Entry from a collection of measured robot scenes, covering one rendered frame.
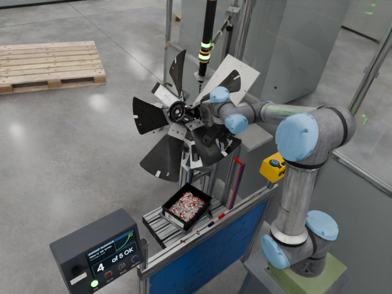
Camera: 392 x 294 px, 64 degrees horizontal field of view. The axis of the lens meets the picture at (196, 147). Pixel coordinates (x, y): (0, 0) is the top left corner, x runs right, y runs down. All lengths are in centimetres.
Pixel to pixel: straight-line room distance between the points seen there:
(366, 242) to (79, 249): 169
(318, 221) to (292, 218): 18
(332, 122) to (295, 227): 34
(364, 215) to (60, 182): 235
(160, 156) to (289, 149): 94
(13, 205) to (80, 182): 53
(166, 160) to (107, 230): 67
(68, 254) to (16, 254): 161
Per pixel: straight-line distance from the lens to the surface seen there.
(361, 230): 220
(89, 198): 283
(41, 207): 287
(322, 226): 115
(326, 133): 85
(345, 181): 207
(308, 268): 128
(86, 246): 108
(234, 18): 195
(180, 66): 175
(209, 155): 148
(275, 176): 166
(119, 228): 110
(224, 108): 119
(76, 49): 481
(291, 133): 84
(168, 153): 166
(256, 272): 136
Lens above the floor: 216
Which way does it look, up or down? 41 degrees down
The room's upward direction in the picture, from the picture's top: 8 degrees clockwise
